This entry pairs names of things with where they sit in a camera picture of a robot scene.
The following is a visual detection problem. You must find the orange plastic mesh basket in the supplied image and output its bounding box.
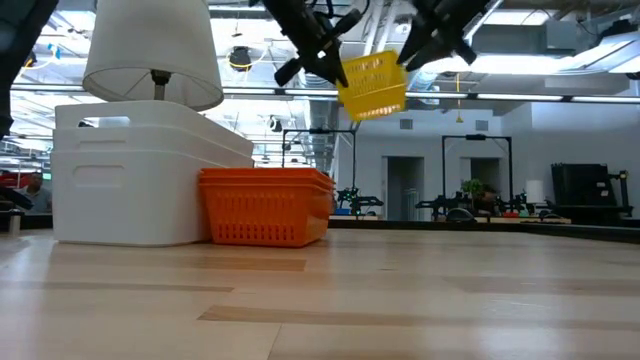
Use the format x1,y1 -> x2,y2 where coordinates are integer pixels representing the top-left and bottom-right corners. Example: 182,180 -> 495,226
198,182 -> 334,249
199,167 -> 336,180
198,175 -> 335,187

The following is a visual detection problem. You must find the person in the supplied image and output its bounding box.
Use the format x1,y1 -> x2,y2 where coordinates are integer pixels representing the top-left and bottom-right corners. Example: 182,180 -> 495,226
18,171 -> 54,215

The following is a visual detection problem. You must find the yellow hanging cord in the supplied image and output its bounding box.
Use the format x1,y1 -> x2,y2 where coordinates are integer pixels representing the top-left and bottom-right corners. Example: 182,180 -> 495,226
453,73 -> 464,124

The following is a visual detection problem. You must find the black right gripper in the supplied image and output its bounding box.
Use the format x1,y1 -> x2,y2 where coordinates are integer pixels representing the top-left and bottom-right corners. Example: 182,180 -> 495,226
397,0 -> 489,72

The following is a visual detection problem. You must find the background robot station frame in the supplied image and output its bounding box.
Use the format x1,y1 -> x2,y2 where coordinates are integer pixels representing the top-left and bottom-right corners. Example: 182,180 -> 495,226
414,133 -> 551,222
282,128 -> 386,217

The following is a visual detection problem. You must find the green potted plant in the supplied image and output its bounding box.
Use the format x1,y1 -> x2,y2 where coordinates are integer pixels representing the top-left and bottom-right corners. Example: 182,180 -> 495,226
459,178 -> 497,201

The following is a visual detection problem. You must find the long ceiling light strip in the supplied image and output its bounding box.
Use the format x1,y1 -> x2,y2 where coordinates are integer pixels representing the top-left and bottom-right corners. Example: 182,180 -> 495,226
474,92 -> 566,103

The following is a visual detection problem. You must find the white shade table lamp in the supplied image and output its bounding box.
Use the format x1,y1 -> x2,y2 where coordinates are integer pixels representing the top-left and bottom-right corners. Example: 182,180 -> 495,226
82,0 -> 225,112

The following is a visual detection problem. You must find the white plastic bin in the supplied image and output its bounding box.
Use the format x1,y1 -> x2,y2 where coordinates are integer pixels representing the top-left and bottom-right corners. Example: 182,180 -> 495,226
50,125 -> 255,247
54,99 -> 255,157

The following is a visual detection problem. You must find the black aluminium extrusion frame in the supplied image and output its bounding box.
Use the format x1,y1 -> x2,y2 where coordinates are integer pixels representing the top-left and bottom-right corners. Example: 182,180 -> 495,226
327,218 -> 640,245

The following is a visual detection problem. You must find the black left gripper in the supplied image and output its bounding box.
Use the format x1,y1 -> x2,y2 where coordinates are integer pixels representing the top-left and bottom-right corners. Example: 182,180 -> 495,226
263,0 -> 364,89

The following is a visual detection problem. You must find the yellow plastic mesh basket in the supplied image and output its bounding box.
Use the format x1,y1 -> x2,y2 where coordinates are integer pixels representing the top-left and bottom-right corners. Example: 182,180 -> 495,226
335,49 -> 409,123

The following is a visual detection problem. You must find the black ceiling-hung device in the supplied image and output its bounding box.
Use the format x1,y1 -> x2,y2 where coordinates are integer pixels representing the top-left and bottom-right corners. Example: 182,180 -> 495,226
228,45 -> 254,72

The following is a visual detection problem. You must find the black equipment rack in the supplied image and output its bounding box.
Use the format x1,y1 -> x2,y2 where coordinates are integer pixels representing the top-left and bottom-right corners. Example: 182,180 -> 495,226
550,163 -> 634,220

